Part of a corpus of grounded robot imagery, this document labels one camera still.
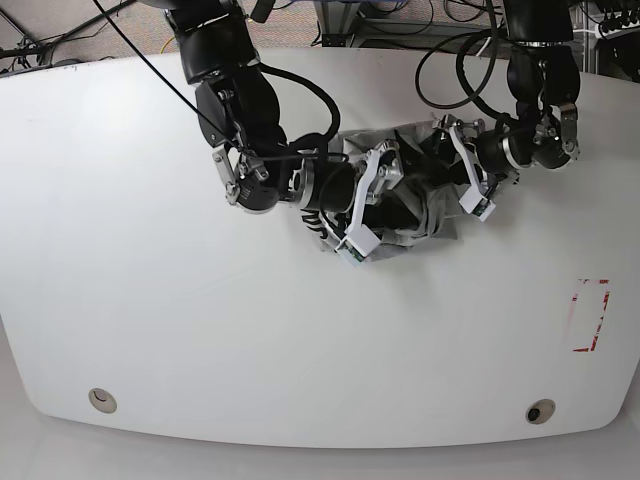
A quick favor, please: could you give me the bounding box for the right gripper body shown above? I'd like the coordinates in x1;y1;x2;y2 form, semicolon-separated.
299;140;404;235

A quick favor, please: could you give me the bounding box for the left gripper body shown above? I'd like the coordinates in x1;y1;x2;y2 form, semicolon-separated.
432;115;520;200

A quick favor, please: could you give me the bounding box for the grey T-shirt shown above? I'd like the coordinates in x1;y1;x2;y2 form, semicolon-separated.
299;119;464;264

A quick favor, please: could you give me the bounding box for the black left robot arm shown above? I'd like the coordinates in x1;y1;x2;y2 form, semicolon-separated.
418;1;581;201

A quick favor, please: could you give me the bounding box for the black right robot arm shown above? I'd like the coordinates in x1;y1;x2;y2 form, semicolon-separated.
154;1;417;239

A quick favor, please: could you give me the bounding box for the white power strip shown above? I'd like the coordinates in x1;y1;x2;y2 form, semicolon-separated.
595;14;639;39

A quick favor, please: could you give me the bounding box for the red tape rectangle marking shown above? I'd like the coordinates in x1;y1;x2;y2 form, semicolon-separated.
567;279;611;353

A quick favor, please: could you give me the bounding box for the black tripod on floor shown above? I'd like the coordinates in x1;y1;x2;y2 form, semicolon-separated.
1;8;111;78

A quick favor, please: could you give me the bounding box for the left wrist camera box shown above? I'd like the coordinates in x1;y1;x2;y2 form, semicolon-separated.
459;187;496;222

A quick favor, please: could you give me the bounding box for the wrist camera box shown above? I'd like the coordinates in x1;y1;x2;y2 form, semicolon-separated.
335;225;381;266
459;187;496;222

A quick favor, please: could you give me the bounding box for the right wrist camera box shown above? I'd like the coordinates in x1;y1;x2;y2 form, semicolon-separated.
335;225;381;266

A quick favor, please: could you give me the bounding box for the aluminium frame stand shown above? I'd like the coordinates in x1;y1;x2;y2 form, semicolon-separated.
312;1;360;47

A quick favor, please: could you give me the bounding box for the right table cable grommet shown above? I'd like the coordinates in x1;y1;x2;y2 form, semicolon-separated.
525;399;556;425

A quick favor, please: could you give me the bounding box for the table cable grommet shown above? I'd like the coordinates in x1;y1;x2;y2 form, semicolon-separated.
525;399;556;425
88;388;117;414

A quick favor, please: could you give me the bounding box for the left table cable grommet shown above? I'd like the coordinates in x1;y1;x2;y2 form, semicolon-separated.
88;388;117;414

